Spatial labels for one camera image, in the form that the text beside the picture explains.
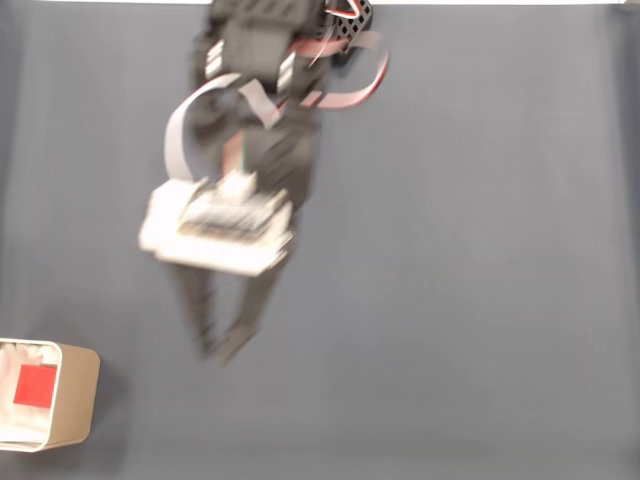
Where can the red cube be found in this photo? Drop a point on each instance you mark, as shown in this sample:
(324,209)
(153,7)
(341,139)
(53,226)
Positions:
(34,386)

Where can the camera board on white mount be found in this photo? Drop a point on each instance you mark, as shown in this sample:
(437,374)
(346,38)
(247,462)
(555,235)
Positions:
(215,230)

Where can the beige box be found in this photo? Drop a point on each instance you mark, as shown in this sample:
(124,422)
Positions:
(75,395)

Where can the white padding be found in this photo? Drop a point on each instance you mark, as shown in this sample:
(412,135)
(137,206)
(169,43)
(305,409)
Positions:
(12,425)

